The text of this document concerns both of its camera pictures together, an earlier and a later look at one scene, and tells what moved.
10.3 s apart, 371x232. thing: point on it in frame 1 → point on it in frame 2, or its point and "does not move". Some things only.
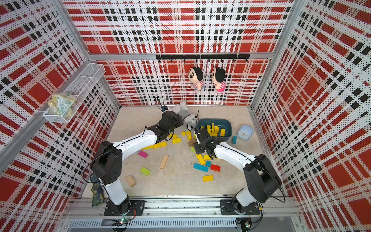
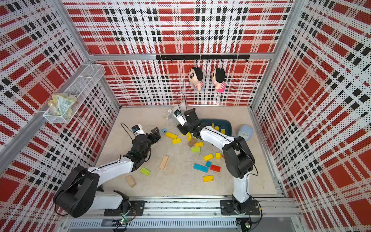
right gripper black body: [199, 148] → [185, 128]
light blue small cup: [245, 132] does not move
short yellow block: [176, 140] does not move
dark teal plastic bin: [221, 123] does not move
